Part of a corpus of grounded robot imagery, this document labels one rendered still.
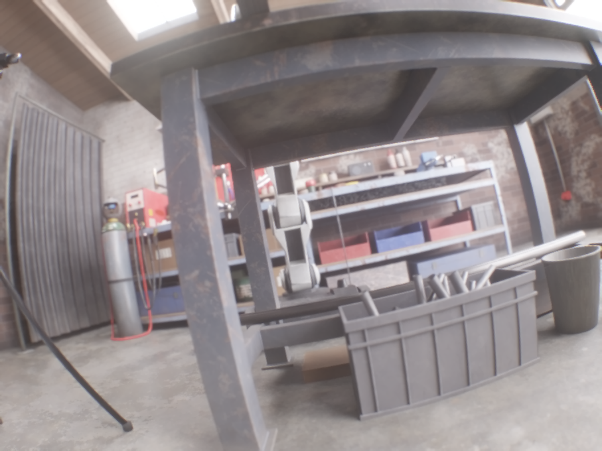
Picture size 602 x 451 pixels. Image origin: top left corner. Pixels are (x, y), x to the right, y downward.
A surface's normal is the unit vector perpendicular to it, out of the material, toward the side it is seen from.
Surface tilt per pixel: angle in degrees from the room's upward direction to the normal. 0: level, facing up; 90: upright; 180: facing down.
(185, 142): 90
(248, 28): 90
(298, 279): 101
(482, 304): 90
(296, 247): 115
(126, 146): 90
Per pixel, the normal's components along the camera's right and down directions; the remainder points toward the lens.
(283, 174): 0.16, 0.30
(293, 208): 0.12, 0.07
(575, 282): -0.67, 0.17
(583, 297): -0.48, 0.11
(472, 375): -0.06, -0.08
